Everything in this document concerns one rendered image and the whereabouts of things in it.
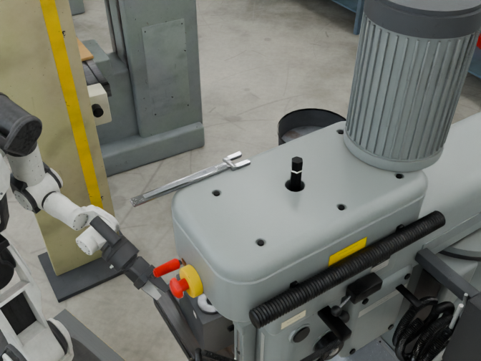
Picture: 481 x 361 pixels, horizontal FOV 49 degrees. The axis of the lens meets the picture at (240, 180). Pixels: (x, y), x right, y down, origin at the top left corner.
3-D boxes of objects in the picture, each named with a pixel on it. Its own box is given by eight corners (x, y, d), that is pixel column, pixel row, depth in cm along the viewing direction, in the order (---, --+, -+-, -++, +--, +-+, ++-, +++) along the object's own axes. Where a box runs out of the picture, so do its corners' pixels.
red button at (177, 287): (177, 304, 97) (175, 291, 95) (167, 289, 100) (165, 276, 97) (193, 296, 99) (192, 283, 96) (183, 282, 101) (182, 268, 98)
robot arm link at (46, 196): (64, 236, 160) (23, 208, 168) (89, 215, 165) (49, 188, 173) (54, 214, 152) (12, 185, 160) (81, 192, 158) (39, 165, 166)
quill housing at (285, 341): (274, 403, 127) (280, 327, 106) (229, 339, 140) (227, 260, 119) (335, 364, 135) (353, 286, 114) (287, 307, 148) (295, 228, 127)
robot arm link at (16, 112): (-10, 140, 150) (-23, 106, 139) (16, 123, 155) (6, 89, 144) (18, 162, 147) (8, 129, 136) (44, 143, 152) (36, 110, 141)
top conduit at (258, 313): (258, 333, 89) (259, 321, 87) (245, 315, 92) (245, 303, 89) (444, 229, 107) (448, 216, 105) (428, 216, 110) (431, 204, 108)
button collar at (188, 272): (195, 304, 98) (192, 284, 95) (180, 282, 102) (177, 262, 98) (204, 299, 99) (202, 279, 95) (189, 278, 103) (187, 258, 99)
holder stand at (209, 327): (205, 357, 175) (202, 322, 162) (179, 307, 190) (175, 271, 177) (237, 342, 179) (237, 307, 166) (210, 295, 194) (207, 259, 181)
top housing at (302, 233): (232, 339, 93) (232, 282, 82) (166, 245, 109) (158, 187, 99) (421, 234, 112) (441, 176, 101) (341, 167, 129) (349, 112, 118)
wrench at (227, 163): (136, 211, 94) (135, 208, 94) (127, 198, 97) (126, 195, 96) (250, 164, 104) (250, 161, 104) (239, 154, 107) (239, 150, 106)
